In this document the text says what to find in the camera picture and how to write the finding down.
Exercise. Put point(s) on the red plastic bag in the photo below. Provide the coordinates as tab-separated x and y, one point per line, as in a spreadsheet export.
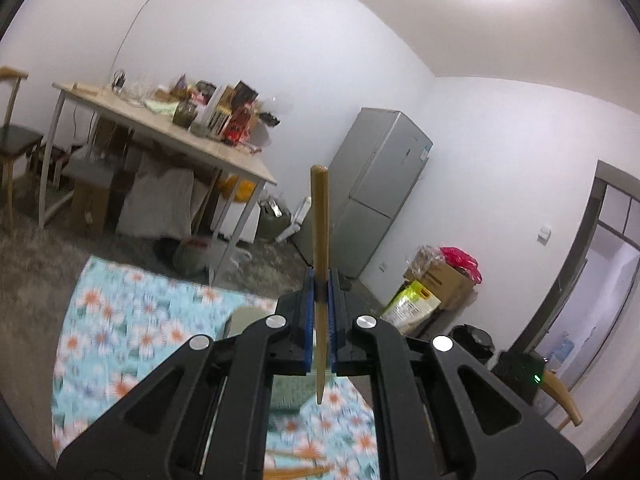
462	260

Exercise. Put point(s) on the yellow-green printed bag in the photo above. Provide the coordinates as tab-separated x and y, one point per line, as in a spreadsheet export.
410	307

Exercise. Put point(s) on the brown cardboard box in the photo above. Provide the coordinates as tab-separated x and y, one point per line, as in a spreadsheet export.
445	282

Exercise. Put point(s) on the light wooden chair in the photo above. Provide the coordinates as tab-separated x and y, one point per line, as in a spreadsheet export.
562	395

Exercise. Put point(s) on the white wall switch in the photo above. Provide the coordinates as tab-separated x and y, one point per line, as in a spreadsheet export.
544	234

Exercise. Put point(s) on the bundle of yellow chopsticks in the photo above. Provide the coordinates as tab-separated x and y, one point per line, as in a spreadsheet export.
295	472

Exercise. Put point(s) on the yellow wooden chopstick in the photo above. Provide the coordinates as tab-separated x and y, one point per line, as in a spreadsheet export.
320	220

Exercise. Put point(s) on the wooden chair with dark seat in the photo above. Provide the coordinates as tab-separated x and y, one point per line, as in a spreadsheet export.
15	137

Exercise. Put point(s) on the white board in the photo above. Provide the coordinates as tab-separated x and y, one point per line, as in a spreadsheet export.
237	222

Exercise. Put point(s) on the clear plastic bag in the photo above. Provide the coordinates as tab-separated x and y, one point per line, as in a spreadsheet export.
425	257

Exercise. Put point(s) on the dark glass jar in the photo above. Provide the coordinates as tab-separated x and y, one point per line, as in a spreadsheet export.
184	114

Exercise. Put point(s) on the yellow plastic bag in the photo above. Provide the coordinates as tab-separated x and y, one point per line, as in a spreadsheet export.
240	189

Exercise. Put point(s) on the black box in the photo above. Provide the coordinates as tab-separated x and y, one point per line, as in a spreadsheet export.
245	92

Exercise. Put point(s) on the red box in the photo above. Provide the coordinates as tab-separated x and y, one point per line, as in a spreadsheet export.
236	125

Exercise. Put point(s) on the white sack under table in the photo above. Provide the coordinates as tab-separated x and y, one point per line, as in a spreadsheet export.
157	200

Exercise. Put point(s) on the grey refrigerator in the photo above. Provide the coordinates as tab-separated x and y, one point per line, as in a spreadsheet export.
370	185

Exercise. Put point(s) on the small cardboard box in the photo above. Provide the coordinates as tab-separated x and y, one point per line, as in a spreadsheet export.
90	205

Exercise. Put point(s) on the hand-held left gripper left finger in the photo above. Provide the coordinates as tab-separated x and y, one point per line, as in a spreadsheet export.
309	322

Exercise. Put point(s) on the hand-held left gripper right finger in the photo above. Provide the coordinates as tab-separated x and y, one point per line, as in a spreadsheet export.
334	322

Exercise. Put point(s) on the olive green bag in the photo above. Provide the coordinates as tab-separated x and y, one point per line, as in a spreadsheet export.
272	222

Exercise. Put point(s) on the white-legged wooden table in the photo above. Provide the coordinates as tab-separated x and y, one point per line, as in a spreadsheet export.
150	120

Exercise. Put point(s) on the grey padded stool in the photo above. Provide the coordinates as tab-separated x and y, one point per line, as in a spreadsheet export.
50	160

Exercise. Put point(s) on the grey door frame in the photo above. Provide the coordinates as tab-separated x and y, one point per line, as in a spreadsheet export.
575	260

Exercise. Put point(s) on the blue floral cloth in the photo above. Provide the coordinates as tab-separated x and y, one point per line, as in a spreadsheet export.
125	330

